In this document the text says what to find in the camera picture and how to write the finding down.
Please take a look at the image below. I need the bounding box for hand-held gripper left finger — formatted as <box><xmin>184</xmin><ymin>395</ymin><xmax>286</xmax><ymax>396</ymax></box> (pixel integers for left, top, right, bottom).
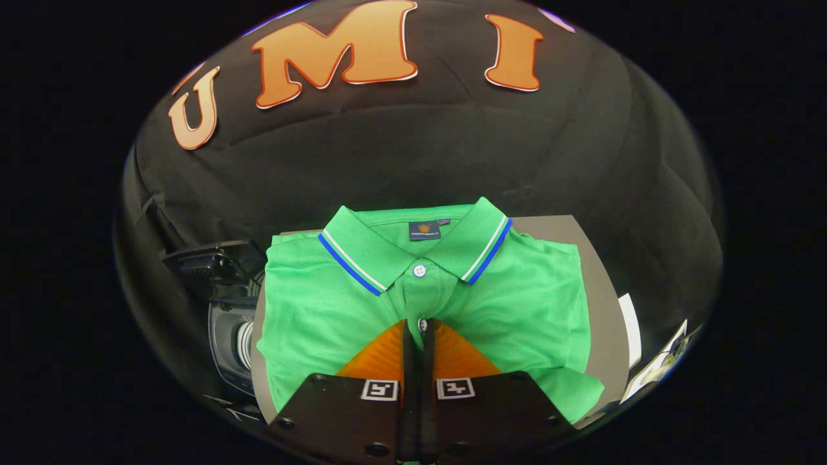
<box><xmin>267</xmin><ymin>318</ymin><xmax>421</xmax><ymax>465</ymax></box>

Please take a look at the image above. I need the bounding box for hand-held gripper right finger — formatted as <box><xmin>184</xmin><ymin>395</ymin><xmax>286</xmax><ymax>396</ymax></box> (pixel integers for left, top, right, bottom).
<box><xmin>420</xmin><ymin>318</ymin><xmax>579</xmax><ymax>465</ymax></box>

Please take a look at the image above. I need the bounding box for grey appliance cabinet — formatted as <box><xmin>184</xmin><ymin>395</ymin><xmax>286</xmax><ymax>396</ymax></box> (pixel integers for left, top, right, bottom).
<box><xmin>251</xmin><ymin>215</ymin><xmax>631</xmax><ymax>428</ymax></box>

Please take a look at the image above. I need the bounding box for green polo shirt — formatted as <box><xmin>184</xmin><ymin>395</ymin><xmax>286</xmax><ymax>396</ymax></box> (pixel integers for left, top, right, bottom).
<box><xmin>256</xmin><ymin>197</ymin><xmax>605</xmax><ymax>424</ymax></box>

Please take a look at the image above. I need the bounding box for white printed sheet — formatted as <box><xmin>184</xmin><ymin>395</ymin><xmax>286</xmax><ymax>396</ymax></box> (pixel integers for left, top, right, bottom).
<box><xmin>622</xmin><ymin>320</ymin><xmax>689</xmax><ymax>404</ymax></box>

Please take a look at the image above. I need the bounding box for dark glass washing machine lid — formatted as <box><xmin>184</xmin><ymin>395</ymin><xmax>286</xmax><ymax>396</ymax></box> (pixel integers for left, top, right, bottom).
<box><xmin>162</xmin><ymin>240</ymin><xmax>267</xmax><ymax>301</ymax></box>

